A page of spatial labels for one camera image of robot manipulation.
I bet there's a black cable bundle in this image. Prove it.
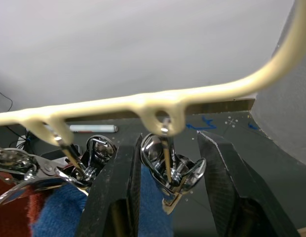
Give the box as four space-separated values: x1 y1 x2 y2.
4 125 33 149

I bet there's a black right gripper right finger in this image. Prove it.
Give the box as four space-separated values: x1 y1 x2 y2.
197 130 301 237

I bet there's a red knitted sock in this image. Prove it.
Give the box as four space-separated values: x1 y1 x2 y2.
0 175 49 237

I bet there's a white marker pen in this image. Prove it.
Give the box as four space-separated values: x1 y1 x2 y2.
69 124 118 133

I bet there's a blue knitted sock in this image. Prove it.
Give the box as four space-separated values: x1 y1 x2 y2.
32 164 175 237

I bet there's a cream plastic clip hanger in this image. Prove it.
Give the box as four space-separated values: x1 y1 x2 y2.
0 0 306 147

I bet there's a dark grey flat device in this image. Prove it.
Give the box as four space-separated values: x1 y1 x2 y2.
40 145 82 165

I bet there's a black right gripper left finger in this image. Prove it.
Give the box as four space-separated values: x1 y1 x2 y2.
76 133 143 237

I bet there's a chrome clip with cream tips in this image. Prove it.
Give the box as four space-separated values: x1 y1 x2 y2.
140 118 208 215
0 144 67 208
53 134 118 196

